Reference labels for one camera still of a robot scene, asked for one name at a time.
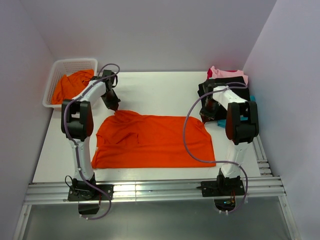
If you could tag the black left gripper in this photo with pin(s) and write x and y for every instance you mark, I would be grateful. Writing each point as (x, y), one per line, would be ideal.
(113, 104)

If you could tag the orange t-shirt in basket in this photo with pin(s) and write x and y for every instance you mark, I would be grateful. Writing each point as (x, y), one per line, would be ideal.
(70, 86)

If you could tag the black folded t-shirt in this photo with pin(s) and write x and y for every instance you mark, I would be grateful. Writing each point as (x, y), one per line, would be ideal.
(237, 83)

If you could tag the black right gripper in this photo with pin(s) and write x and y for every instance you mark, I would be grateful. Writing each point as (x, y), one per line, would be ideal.
(206, 116)

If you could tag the pink folded t-shirt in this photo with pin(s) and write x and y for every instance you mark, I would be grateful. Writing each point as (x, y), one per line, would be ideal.
(214, 73)

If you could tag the orange t-shirt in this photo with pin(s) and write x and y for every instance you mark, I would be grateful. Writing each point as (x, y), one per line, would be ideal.
(70, 86)
(128, 139)

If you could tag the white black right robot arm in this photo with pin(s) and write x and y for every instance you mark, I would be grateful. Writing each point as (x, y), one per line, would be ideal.
(241, 127)

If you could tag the white plastic laundry basket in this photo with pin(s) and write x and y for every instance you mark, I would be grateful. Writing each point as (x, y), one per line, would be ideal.
(65, 67)

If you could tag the aluminium table frame rail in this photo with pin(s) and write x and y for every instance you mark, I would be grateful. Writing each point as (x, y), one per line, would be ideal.
(265, 185)

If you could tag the teal folded t-shirt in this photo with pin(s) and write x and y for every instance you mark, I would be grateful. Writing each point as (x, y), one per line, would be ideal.
(221, 118)

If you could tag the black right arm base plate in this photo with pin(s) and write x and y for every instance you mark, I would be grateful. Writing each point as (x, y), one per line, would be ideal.
(213, 189)

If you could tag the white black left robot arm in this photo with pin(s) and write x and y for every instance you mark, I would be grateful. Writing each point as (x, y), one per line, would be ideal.
(77, 124)

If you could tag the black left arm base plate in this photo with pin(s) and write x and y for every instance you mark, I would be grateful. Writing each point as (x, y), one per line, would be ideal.
(90, 194)

